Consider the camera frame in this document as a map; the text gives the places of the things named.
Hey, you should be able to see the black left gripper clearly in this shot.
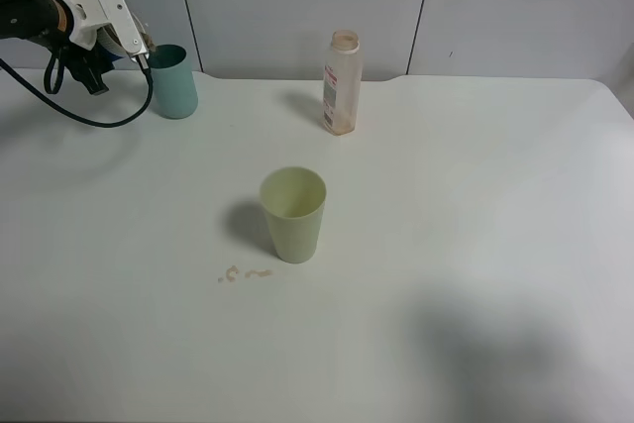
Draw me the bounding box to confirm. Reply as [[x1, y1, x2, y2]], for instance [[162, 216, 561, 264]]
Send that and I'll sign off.
[[0, 0, 114, 96]]

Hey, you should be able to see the blue sleeved glass cup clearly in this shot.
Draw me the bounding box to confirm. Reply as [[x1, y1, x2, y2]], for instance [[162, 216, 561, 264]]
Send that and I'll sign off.
[[97, 14, 149, 58]]

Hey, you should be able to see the clear plastic drink bottle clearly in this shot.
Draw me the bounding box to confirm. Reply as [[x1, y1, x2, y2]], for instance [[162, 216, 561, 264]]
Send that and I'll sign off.
[[323, 30, 363, 136]]

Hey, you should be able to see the teal plastic cup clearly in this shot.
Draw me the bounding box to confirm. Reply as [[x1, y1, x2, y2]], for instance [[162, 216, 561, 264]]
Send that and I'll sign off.
[[149, 45, 198, 120]]

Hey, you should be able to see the pale green plastic cup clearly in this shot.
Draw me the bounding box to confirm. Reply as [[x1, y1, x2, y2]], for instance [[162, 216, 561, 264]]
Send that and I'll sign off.
[[260, 166, 327, 264]]

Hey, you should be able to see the brown liquid spill stain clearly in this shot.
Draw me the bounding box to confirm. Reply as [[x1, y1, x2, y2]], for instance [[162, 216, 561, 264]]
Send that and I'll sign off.
[[217, 265, 273, 284]]

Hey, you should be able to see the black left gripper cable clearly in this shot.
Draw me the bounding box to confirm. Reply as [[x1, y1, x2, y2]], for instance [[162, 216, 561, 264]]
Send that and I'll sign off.
[[0, 46, 156, 129]]

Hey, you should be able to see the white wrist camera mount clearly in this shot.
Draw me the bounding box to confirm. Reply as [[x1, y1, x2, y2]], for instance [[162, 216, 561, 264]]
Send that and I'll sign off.
[[63, 0, 149, 60]]

